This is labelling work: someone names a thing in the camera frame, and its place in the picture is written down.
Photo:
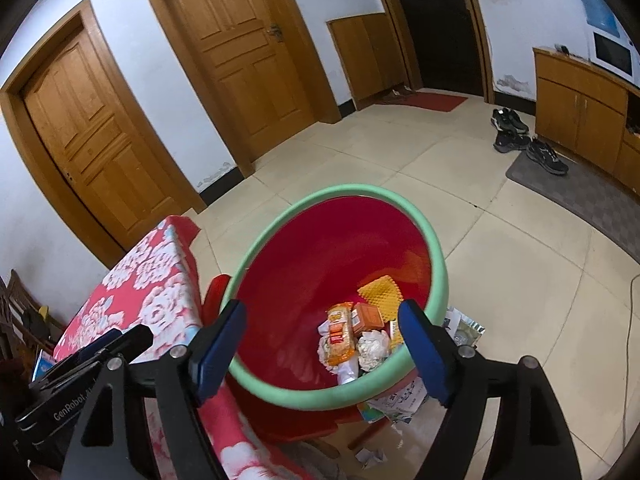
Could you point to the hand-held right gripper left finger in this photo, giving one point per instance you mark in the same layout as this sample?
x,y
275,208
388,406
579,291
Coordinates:
x,y
220,350

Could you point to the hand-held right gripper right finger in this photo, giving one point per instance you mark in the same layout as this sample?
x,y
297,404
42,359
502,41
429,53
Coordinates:
x,y
425,355

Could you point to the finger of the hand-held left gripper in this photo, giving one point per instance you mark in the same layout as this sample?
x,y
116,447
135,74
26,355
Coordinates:
x,y
97,345
132,340

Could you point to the cream tissue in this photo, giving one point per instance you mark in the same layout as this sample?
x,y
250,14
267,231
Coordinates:
x,y
372,347

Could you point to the orange cardboard box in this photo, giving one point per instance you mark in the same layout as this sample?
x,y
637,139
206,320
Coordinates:
x,y
369,317

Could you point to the large yellow foam net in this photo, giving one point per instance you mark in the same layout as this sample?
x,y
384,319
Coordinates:
x,y
382,292

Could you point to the orange snack packet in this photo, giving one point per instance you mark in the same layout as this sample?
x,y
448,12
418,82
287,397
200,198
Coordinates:
x,y
340,337

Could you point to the red bin green rim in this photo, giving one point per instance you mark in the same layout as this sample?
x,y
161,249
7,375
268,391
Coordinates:
x,y
325,250

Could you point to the silver foil packet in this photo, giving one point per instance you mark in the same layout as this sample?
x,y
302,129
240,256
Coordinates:
x,y
467,332

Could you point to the printed paper bag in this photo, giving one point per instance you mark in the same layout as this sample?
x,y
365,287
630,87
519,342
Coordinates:
x,y
400,400

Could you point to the yellow seat cushion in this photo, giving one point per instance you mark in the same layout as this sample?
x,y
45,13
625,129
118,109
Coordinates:
x,y
44,312

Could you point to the red floral tablecloth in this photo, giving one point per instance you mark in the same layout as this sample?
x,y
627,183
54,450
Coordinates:
x,y
145,270

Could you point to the dark wooden chair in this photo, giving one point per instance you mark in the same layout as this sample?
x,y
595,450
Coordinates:
x,y
17,285

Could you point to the crumpled white paper scrap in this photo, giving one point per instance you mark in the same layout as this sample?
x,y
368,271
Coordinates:
x,y
370,456

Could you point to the red plastic stool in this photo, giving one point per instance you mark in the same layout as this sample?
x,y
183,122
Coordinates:
x,y
310,422

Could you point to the plain wooden door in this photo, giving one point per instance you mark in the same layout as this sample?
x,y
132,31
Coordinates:
x,y
95,130

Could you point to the grey floor mat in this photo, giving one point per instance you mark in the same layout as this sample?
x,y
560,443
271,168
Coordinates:
x,y
575,195

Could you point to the black sports shoe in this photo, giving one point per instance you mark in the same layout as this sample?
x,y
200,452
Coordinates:
x,y
510,142
547,157
510,121

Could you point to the red doormat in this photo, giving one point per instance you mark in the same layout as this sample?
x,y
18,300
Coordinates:
x,y
437,101

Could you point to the pair of slippers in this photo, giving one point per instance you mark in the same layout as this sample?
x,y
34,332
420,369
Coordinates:
x,y
395,93

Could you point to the wooden sideboard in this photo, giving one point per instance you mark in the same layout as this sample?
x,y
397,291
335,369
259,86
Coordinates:
x,y
575,105

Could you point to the wooden door with latch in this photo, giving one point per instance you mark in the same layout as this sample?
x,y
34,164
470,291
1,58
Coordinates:
x,y
240,45

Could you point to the dark entrance door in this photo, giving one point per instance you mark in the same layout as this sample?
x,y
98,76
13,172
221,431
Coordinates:
x,y
435,25

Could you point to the small dark sideboard object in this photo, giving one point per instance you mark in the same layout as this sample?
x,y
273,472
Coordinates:
x,y
562,49

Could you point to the white framed screen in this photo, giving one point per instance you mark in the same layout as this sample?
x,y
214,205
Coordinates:
x,y
612,52

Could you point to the low wooden wall cabinet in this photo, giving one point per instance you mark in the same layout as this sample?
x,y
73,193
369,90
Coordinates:
x,y
367,55

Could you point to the blue wall poster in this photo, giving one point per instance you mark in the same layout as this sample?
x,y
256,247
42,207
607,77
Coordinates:
x,y
600,10

